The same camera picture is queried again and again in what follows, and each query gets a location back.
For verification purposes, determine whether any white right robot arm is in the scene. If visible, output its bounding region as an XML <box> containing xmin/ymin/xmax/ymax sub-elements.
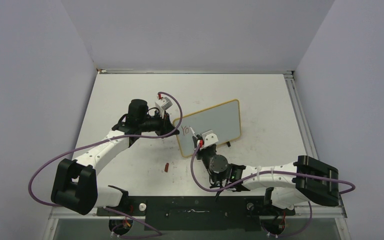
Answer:
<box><xmin>192</xmin><ymin>141</ymin><xmax>340</xmax><ymax>214</ymax></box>

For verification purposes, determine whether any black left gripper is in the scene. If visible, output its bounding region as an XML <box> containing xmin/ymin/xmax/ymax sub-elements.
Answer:
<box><xmin>139</xmin><ymin>110</ymin><xmax>179</xmax><ymax>139</ymax></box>

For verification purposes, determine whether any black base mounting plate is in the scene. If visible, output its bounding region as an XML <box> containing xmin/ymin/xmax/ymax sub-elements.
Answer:
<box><xmin>115</xmin><ymin>196</ymin><xmax>296</xmax><ymax>232</ymax></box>

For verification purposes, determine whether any aluminium rail back edge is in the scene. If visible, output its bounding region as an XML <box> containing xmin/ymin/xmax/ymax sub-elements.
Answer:
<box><xmin>97</xmin><ymin>69</ymin><xmax>294</xmax><ymax>75</ymax></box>

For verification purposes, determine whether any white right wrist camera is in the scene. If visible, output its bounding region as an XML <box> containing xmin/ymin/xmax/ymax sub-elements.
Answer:
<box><xmin>197</xmin><ymin>130</ymin><xmax>219</xmax><ymax>149</ymax></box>

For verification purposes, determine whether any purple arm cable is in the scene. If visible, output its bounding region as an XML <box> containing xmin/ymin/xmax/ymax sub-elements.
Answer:
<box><xmin>28</xmin><ymin>91</ymin><xmax>184</xmax><ymax>208</ymax></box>
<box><xmin>190</xmin><ymin>140</ymin><xmax>356</xmax><ymax>196</ymax></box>

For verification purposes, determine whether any aluminium rail right side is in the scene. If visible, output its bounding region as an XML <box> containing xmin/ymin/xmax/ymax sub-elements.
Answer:
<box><xmin>283</xmin><ymin>72</ymin><xmax>319</xmax><ymax>160</ymax></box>

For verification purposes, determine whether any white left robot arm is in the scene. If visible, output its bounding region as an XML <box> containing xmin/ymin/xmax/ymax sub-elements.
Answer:
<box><xmin>50</xmin><ymin>96</ymin><xmax>180</xmax><ymax>216</ymax></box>

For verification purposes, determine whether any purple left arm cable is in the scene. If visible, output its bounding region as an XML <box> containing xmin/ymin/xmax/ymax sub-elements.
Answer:
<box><xmin>28</xmin><ymin>91</ymin><xmax>184</xmax><ymax>208</ymax></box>

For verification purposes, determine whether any yellow framed whiteboard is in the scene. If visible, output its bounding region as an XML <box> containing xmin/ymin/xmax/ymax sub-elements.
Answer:
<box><xmin>173</xmin><ymin>99</ymin><xmax>242</xmax><ymax>158</ymax></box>

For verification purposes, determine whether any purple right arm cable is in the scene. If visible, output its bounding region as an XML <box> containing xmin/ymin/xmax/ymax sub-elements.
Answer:
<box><xmin>190</xmin><ymin>140</ymin><xmax>356</xmax><ymax>196</ymax></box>

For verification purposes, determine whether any white whiteboard marker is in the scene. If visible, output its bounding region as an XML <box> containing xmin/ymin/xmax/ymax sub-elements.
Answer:
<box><xmin>189</xmin><ymin>126</ymin><xmax>202</xmax><ymax>140</ymax></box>

